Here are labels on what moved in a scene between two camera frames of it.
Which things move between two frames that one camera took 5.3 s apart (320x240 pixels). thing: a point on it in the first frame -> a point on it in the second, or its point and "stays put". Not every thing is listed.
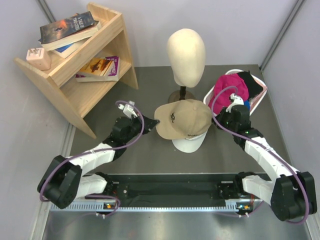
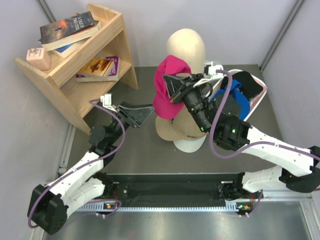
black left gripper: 149,124 -> 134,115
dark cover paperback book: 61,31 stays put
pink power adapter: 38,57 stays put
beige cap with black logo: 183,119 stays put
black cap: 254,88 stays put
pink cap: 225,86 -> 163,106
